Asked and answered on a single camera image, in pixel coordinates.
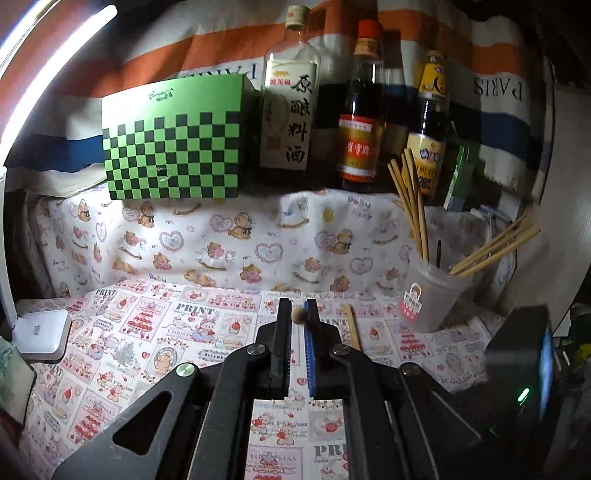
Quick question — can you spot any white desk lamp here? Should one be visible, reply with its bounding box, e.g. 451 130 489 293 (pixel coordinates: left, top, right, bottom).
0 4 120 361

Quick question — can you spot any dark yellow-labelled sauce bottle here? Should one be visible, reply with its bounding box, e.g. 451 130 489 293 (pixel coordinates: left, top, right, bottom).
406 50 451 204

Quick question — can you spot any green tissue pack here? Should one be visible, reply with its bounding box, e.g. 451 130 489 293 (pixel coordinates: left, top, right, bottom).
0 337 38 425

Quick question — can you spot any dark red-capped vinegar bottle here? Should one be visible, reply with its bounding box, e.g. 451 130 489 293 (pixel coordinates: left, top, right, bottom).
336 19 387 192

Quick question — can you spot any bear print cloth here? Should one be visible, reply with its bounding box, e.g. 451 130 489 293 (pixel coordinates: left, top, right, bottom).
25 187 518 301

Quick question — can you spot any green checkered box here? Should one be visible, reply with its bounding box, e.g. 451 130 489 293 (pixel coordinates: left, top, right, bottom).
102 74 254 200

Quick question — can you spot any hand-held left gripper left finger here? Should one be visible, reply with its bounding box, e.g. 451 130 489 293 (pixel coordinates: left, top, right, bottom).
52 298 293 480

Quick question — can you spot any small green carton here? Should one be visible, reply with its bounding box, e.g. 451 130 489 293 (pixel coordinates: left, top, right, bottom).
442 143 481 212

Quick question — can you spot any strawberry print tablecloth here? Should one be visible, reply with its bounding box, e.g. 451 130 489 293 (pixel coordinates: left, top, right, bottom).
14 277 495 480

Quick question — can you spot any orange white blue striped cloth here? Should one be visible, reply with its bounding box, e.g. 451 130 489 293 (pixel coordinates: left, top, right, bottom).
0 0 555 195

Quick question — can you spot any translucent plastic cup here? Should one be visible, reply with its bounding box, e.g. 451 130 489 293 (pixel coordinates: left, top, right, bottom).
401 251 472 334

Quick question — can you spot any bunch of wooden chopsticks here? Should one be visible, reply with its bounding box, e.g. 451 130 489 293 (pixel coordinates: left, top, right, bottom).
387 147 542 278

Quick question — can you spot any clear cooking wine bottle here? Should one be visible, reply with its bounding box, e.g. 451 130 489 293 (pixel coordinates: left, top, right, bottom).
259 4 322 183

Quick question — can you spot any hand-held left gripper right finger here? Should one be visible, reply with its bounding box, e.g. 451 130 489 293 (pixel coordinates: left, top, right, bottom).
303 298 483 480

